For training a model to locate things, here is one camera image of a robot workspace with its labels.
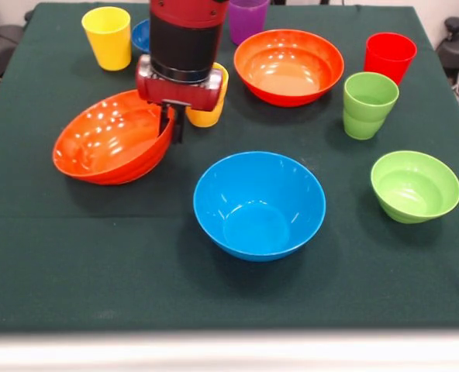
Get dark green table cloth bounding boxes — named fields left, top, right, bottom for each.
left=0, top=2, right=459, bottom=334

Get large orange bowl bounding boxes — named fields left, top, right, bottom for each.
left=52, top=89, right=176, bottom=186
left=233, top=29, right=346, bottom=108

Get tall smooth yellow cup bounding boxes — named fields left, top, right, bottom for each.
left=81, top=5, right=133, bottom=72

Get red cup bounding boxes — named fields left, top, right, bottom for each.
left=364, top=32, right=418, bottom=86

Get small dark blue bowl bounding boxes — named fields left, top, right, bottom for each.
left=131, top=19, right=152, bottom=54

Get small green bowl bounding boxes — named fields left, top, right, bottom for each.
left=370, top=150, right=459, bottom=225

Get large light blue bowl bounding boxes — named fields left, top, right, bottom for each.
left=192, top=150, right=327, bottom=263

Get purple cup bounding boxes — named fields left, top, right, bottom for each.
left=228, top=0, right=271, bottom=47

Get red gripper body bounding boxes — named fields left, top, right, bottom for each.
left=135, top=53, right=223, bottom=112

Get green ridged cup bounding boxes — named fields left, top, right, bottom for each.
left=343, top=71, right=400, bottom=141

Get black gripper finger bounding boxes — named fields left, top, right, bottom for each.
left=157, top=104, right=172, bottom=139
left=173, top=107, right=186, bottom=145

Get yellow ridged cup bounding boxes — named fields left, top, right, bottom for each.
left=185, top=61, right=230, bottom=129

